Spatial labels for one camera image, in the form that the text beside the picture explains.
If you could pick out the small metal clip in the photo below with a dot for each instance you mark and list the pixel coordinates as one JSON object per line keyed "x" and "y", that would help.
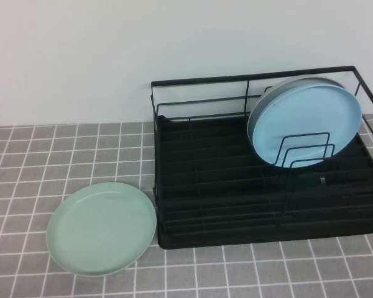
{"x": 322, "y": 180}

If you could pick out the light blue round plate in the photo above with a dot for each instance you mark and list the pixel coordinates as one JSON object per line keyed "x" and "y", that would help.
{"x": 304, "y": 118}

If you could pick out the grey checked tablecloth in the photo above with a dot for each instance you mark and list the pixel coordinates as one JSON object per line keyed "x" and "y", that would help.
{"x": 34, "y": 155}

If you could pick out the light green round plate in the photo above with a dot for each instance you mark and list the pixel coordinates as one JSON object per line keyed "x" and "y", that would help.
{"x": 102, "y": 229}

